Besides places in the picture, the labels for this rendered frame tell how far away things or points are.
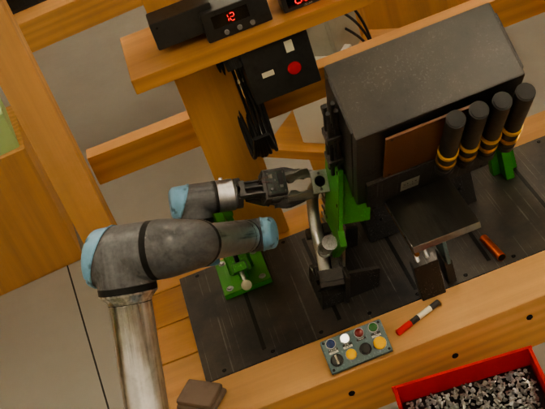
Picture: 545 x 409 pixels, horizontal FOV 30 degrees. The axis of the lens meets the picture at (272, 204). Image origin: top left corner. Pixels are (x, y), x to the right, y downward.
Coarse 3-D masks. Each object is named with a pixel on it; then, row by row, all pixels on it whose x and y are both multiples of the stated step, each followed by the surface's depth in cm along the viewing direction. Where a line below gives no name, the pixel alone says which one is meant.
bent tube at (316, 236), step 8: (312, 176) 240; (320, 176) 242; (312, 184) 240; (320, 184) 246; (328, 184) 241; (320, 192) 240; (312, 200) 250; (312, 208) 251; (312, 216) 252; (312, 224) 252; (320, 224) 252; (312, 232) 252; (320, 232) 251; (312, 240) 252; (320, 240) 251; (320, 256) 250; (320, 264) 249; (328, 264) 249
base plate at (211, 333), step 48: (528, 144) 278; (480, 192) 268; (528, 192) 263; (288, 240) 276; (384, 240) 264; (528, 240) 249; (192, 288) 272; (288, 288) 261; (384, 288) 250; (240, 336) 252; (288, 336) 247
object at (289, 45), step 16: (304, 32) 239; (272, 48) 239; (288, 48) 240; (304, 48) 241; (256, 64) 241; (272, 64) 242; (288, 64) 243; (304, 64) 244; (256, 80) 243; (272, 80) 244; (288, 80) 245; (304, 80) 246; (256, 96) 245; (272, 96) 246
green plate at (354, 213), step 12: (336, 168) 231; (336, 180) 233; (336, 192) 235; (348, 192) 235; (336, 204) 237; (348, 204) 237; (360, 204) 238; (336, 216) 239; (348, 216) 239; (360, 216) 239; (336, 228) 240
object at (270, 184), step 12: (276, 168) 234; (252, 180) 234; (264, 180) 233; (276, 180) 234; (240, 192) 232; (252, 192) 235; (264, 192) 233; (276, 192) 233; (240, 204) 235; (264, 204) 238
